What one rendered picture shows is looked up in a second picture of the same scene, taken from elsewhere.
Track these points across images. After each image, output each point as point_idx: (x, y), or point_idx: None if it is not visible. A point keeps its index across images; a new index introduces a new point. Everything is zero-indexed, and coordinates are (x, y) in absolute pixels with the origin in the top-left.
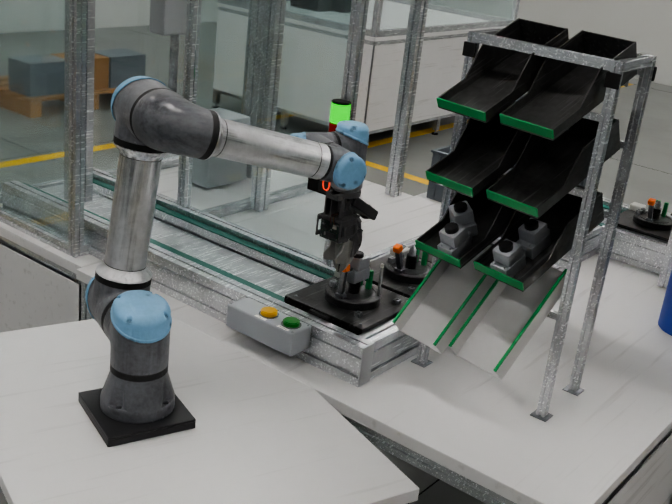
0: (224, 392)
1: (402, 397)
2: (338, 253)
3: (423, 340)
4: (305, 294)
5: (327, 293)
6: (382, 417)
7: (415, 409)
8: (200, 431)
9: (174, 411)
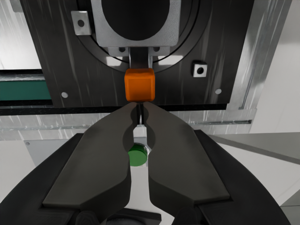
0: (139, 184)
1: (277, 84)
2: (129, 149)
3: None
4: (68, 75)
5: (110, 67)
6: (268, 127)
7: (297, 93)
8: (165, 213)
9: (145, 223)
